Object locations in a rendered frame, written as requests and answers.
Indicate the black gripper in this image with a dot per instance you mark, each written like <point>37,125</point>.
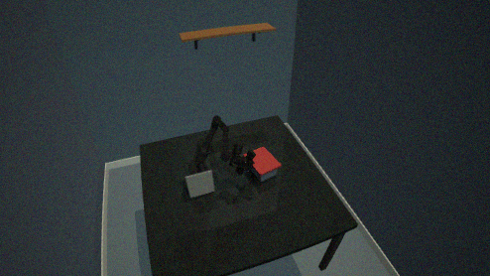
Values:
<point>250,156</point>

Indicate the red box lid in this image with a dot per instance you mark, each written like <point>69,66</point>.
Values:
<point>264,162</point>

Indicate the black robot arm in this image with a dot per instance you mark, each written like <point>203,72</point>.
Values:
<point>225,154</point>

